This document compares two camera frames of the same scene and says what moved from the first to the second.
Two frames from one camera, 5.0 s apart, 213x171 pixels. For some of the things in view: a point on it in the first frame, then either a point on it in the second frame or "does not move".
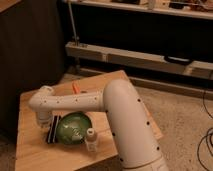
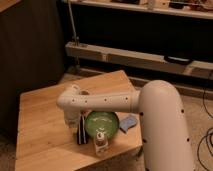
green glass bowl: x=72 y=128 to x=106 y=120
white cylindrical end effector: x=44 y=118 to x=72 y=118
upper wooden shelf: x=195 y=8 does not move
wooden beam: x=137 y=59 does not move
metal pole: x=72 y=21 does not move
